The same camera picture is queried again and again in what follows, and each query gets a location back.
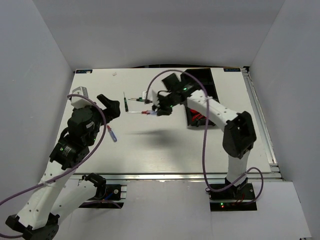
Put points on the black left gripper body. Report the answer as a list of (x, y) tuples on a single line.
[(99, 121)]

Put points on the green black screwdriver single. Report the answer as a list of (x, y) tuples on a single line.
[(125, 103)]

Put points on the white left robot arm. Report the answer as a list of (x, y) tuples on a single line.
[(42, 215)]

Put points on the blue label sticker right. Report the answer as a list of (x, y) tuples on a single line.
[(231, 69)]

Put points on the large red black utility knife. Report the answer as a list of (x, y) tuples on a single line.
[(196, 116)]

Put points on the aluminium frame rail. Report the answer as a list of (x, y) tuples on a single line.
[(261, 123), (252, 176)]

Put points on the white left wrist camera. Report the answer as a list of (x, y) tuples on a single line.
[(79, 102)]

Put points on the black near storage bin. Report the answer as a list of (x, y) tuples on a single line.
[(188, 119)]

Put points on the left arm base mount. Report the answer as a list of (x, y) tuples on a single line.
[(113, 197)]

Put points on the blue label sticker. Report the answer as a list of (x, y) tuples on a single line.
[(83, 71), (231, 69)]

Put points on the blue label sticker left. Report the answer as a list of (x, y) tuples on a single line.
[(83, 71)]

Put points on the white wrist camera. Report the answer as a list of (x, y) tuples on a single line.
[(79, 102), (150, 97)]

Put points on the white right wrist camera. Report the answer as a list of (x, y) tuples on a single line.
[(150, 97)]

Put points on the aluminium frame rail right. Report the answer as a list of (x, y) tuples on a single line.
[(261, 123)]

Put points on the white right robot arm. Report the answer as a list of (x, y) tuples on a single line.
[(237, 127)]

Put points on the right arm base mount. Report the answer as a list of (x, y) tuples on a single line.
[(226, 201)]

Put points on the black middle storage bin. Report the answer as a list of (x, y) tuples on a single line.
[(211, 91)]

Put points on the blue red screwdriver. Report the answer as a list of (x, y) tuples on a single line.
[(145, 112), (112, 134)]

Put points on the black storage bin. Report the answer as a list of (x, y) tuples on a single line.
[(204, 75), (188, 119), (211, 91)]

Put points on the green black screwdriver lower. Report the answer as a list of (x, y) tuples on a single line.
[(136, 99)]

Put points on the black far storage bin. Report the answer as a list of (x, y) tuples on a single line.
[(204, 75)]

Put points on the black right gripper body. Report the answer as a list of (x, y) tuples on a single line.
[(166, 104)]

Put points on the aluminium frame rail front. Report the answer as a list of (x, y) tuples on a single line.
[(252, 176)]

